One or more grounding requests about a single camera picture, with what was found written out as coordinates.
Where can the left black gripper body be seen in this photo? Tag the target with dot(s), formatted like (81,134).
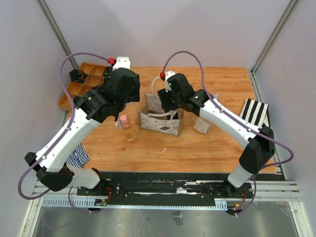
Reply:
(134,96)

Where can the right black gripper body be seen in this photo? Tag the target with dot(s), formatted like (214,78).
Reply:
(169,101)

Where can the clear white cap bottle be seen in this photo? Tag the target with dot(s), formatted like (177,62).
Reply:
(202,126)

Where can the pink cap peach bottle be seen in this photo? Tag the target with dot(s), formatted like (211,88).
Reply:
(125,125)

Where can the printed canvas tote bag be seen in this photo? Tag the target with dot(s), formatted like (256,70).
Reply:
(153,118)

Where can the black white striped cloth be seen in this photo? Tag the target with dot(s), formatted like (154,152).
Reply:
(256,113)

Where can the blue white striped cloth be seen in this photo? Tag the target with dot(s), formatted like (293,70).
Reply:
(78,157)

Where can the dark blue cap amber bottle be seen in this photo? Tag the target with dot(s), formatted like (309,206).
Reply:
(172,115)

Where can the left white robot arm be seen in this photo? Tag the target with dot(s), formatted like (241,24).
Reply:
(50,162)

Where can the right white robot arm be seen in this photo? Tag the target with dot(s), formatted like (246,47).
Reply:
(256,142)

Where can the wooden compartment tray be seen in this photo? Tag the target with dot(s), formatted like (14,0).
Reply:
(94,78)

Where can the black orange rolled sock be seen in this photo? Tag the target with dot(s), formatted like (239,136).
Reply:
(78,76)

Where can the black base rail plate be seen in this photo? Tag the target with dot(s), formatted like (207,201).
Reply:
(213,184)

